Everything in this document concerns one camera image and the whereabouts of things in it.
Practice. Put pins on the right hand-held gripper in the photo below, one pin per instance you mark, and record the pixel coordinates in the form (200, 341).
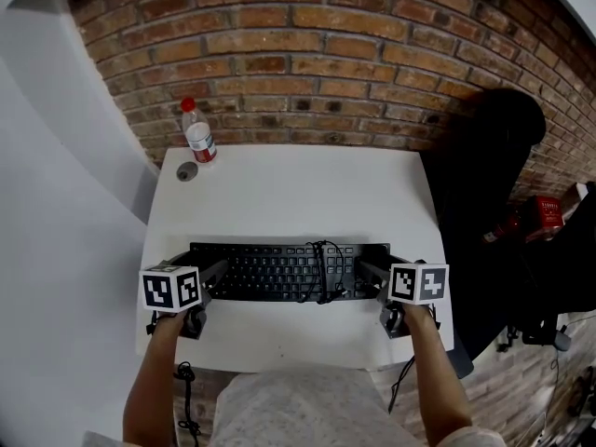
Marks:
(419, 284)

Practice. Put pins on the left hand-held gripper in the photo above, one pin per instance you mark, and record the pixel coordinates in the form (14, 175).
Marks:
(170, 289)

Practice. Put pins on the black computer keyboard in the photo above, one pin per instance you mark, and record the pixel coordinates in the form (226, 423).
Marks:
(274, 268)

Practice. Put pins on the person's right forearm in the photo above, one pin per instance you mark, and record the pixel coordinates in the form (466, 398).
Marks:
(433, 380)

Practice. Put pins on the person's left forearm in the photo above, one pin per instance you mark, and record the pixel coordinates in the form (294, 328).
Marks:
(156, 380)

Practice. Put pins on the red bottle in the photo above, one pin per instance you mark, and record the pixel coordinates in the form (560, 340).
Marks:
(505, 228)

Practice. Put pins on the black office chair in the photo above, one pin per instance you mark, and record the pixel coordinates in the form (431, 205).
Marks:
(484, 180)

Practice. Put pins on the clear red-capped plastic bottle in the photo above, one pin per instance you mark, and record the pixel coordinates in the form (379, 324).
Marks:
(199, 133)

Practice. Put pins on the red box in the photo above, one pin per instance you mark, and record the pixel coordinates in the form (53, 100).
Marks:
(549, 212)

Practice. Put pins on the person's grey speckled clothing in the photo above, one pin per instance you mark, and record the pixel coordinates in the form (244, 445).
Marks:
(302, 412)

